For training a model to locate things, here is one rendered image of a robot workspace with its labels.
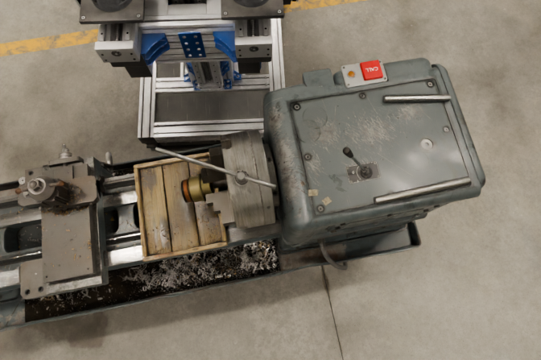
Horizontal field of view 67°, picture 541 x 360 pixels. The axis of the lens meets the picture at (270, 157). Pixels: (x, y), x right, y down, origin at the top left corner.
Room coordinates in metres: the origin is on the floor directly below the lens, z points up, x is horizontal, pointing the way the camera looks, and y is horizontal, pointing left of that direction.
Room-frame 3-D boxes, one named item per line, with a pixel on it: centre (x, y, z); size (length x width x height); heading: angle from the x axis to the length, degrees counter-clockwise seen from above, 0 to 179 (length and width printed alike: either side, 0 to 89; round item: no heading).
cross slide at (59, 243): (0.19, 0.70, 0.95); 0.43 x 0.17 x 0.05; 14
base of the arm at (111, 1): (0.96, 0.60, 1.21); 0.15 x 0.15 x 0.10
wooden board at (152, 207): (0.27, 0.32, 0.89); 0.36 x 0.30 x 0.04; 14
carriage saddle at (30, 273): (0.16, 0.74, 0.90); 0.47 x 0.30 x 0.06; 14
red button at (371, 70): (0.66, -0.30, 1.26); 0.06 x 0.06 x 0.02; 14
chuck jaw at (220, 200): (0.22, 0.13, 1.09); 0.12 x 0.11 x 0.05; 14
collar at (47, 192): (0.25, 0.71, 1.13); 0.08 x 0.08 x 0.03
